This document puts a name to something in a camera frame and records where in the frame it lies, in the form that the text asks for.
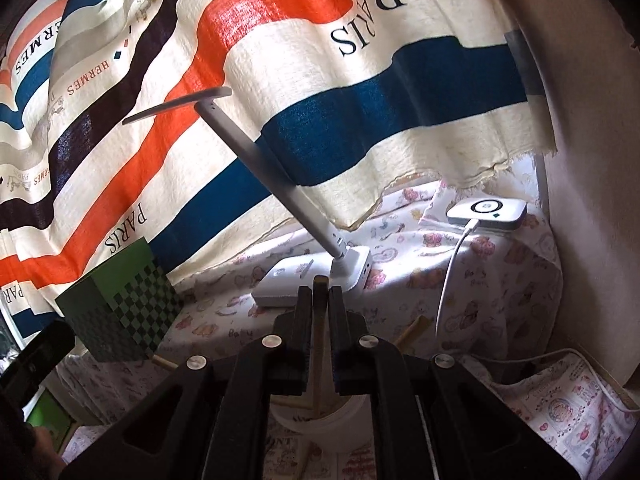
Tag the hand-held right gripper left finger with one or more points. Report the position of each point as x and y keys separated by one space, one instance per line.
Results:
x=302 y=340

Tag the christmas print tablecloth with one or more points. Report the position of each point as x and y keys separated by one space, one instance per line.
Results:
x=565 y=410

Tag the striped printed curtain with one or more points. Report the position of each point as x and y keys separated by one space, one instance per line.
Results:
x=300 y=60

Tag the translucent plastic container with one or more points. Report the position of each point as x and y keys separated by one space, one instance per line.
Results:
x=345 y=422

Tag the beige side panel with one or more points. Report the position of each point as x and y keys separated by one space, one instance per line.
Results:
x=590 y=260

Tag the white charger puck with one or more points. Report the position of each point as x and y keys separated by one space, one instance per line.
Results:
x=487 y=210

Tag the bear print cloth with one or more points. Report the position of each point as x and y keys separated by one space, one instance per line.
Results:
x=500 y=280

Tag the bright green box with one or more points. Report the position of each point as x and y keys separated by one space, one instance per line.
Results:
x=47 y=417

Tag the white desk lamp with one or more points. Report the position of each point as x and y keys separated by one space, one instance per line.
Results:
x=290 y=280

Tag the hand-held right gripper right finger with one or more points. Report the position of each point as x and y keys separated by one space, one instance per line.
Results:
x=340 y=345

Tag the green checkered box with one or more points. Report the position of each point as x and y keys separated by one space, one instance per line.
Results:
x=125 y=310

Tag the light wooden chopstick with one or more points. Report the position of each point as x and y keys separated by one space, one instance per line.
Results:
x=162 y=361
x=415 y=331

